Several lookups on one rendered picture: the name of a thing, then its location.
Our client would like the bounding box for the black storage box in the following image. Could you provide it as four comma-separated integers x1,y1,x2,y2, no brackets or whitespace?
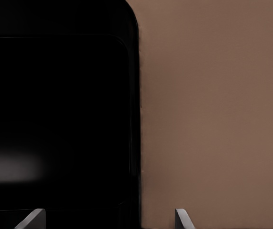
0,0,142,229

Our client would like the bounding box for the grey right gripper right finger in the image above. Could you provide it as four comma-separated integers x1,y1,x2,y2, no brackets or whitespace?
175,208,195,229

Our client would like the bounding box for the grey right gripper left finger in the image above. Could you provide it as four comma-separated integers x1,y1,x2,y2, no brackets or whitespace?
14,208,46,229

